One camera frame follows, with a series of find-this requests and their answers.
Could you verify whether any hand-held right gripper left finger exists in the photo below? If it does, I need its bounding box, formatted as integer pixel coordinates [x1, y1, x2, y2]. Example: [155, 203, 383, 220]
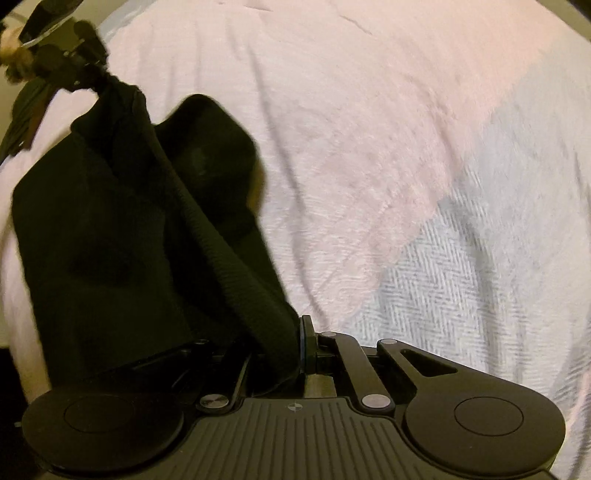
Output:
[196, 353, 254, 414]

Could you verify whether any pink grey striped blanket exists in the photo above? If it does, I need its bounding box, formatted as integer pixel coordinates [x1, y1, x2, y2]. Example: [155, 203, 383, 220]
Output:
[0, 0, 591, 480]

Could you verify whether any person's left hand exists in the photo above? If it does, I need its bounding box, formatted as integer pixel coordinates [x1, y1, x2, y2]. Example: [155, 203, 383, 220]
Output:
[0, 28, 35, 84]

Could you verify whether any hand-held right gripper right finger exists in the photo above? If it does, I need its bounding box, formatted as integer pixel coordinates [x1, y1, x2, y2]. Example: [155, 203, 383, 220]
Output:
[298, 315, 459, 411]

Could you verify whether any black fleece jacket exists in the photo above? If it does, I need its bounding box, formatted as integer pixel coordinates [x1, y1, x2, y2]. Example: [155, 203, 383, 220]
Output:
[11, 80, 305, 388]

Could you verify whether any dark olive cloth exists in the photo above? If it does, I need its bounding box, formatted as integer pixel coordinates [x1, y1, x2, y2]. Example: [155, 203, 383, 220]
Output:
[0, 80, 61, 160]

